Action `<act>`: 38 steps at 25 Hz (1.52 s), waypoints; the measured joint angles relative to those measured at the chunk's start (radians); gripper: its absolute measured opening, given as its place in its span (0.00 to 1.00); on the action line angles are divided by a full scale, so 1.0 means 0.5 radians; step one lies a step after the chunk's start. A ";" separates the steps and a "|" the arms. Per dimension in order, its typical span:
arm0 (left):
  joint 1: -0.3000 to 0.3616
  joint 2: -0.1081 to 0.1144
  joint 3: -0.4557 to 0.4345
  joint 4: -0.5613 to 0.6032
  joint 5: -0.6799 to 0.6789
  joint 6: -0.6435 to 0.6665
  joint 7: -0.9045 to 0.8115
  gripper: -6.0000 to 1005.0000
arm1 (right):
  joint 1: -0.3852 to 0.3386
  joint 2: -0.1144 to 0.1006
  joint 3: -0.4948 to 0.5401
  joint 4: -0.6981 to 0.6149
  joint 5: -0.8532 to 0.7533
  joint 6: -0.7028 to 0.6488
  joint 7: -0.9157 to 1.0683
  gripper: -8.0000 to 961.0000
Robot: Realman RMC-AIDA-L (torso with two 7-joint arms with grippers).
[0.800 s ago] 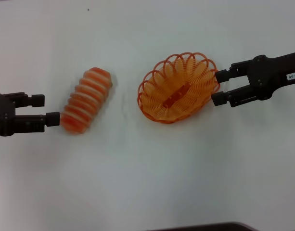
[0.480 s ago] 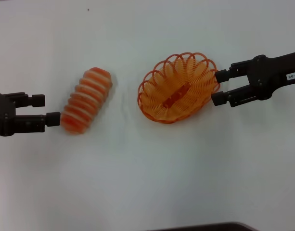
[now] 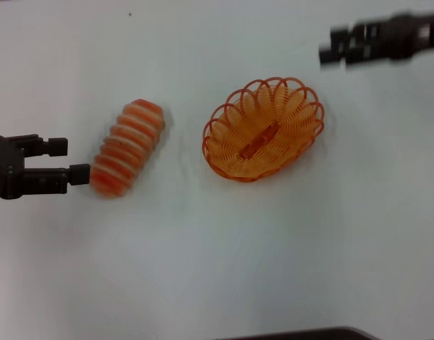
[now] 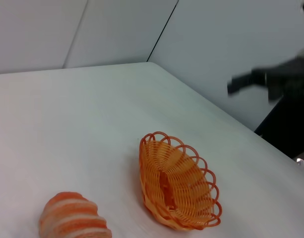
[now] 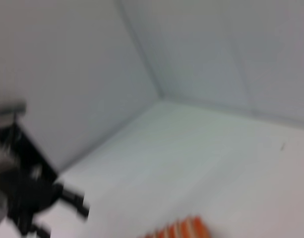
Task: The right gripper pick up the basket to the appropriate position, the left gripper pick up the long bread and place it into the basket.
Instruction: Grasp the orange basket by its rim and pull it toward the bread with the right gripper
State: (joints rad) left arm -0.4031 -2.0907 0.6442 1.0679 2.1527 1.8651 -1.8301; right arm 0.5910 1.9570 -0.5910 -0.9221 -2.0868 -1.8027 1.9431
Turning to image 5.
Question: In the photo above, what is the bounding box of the orange and white striped bread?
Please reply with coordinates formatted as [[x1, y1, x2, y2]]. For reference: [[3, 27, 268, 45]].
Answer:
[[141, 214, 213, 238]]

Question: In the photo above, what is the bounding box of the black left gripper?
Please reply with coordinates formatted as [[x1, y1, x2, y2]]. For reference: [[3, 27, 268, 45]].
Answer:
[[0, 120, 91, 238]]

